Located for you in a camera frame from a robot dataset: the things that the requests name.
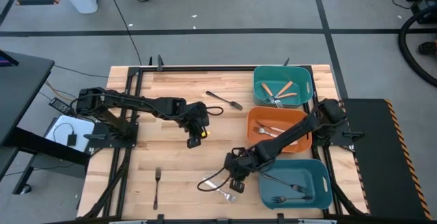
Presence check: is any teal plastic bin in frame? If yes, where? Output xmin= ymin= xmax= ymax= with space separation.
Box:
xmin=252 ymin=65 xmax=314 ymax=109

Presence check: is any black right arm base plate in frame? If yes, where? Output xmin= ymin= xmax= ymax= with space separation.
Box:
xmin=312 ymin=128 xmax=365 ymax=149

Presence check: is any orange plastic bin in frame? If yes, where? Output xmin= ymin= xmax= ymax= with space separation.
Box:
xmin=246 ymin=106 xmax=313 ymax=154

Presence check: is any dark screen device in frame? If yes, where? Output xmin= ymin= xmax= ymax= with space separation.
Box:
xmin=0 ymin=49 xmax=20 ymax=68

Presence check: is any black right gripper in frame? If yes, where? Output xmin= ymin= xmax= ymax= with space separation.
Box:
xmin=223 ymin=147 xmax=264 ymax=182

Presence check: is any person's foot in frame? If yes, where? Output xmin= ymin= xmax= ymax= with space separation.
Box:
xmin=418 ymin=40 xmax=437 ymax=56

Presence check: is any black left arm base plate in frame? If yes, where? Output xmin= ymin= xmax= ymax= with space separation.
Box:
xmin=84 ymin=121 xmax=139 ymax=150

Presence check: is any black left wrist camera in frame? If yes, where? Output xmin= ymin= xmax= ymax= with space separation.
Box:
xmin=186 ymin=135 xmax=202 ymax=150

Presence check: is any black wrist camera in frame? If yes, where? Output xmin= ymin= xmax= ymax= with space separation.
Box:
xmin=229 ymin=178 xmax=246 ymax=195
xmin=186 ymin=135 xmax=202 ymax=150

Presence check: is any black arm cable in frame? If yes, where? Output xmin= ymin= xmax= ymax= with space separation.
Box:
xmin=197 ymin=167 xmax=235 ymax=193
xmin=203 ymin=105 xmax=225 ymax=117

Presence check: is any black desk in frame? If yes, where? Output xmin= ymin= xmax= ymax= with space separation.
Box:
xmin=0 ymin=49 xmax=91 ymax=196

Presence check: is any blue plastic bin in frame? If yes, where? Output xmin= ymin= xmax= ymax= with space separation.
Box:
xmin=258 ymin=158 xmax=334 ymax=210

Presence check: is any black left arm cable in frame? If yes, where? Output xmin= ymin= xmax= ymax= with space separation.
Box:
xmin=203 ymin=105 xmax=225 ymax=117

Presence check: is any long black floor cable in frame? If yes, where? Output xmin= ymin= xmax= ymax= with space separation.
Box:
xmin=103 ymin=0 xmax=143 ymax=66

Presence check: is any black power brick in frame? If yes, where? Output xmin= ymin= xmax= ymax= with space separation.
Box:
xmin=48 ymin=97 xmax=74 ymax=115

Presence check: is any white flat box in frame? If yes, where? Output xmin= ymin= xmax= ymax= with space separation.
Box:
xmin=44 ymin=115 xmax=96 ymax=153

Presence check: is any black mat with hazard stripes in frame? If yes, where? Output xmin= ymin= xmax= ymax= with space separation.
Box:
xmin=341 ymin=98 xmax=434 ymax=221

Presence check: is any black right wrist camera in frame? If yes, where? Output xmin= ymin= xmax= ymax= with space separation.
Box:
xmin=229 ymin=178 xmax=246 ymax=195

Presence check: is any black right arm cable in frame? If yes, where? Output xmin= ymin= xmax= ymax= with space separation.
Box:
xmin=197 ymin=167 xmax=235 ymax=193

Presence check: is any thick black hose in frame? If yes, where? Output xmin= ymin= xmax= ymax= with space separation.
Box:
xmin=397 ymin=4 xmax=437 ymax=89

